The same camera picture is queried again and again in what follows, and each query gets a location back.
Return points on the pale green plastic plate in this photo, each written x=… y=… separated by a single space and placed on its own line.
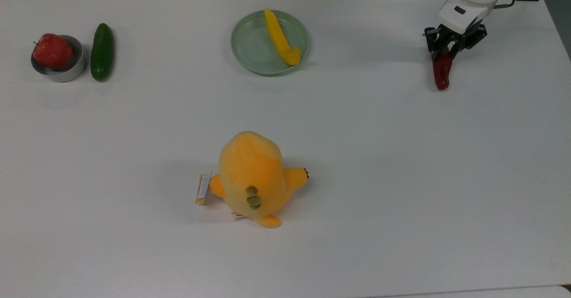
x=254 y=43

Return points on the orange plush dinosaur toy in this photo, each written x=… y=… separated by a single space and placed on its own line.
x=252 y=168

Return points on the green cucumber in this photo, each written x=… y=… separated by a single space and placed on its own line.
x=102 y=52

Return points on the yellow banana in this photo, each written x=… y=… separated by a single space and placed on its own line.
x=279 y=37

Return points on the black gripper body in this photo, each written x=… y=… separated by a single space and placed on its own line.
x=453 y=39

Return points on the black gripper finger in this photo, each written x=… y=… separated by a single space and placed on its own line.
x=433 y=41
x=473 y=37

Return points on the red apple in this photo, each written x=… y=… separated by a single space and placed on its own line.
x=52 y=50

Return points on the red chili pepper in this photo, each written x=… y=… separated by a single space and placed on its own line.
x=442 y=75

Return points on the small metal bowl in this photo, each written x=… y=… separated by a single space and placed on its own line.
x=71 y=72

